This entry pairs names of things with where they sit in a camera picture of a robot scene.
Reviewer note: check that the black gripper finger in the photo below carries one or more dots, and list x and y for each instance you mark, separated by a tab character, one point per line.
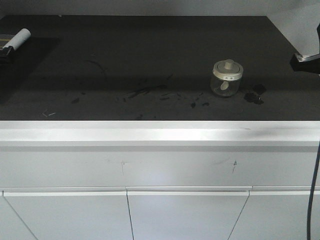
306	63

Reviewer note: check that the glass jar with cream lid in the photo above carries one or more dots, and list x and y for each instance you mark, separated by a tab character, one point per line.
226	78

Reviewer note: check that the white fume hood cabinet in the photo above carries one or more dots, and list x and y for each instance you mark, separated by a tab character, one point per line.
159	180

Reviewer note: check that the white rolled paper tube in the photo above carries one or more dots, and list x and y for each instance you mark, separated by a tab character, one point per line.
17	40

